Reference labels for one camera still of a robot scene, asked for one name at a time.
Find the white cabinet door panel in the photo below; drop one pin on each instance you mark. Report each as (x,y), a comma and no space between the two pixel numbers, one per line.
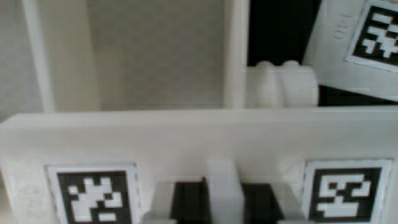
(352,50)
(165,140)

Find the white cabinet body box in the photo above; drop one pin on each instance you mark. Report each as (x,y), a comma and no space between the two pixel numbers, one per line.
(119,55)

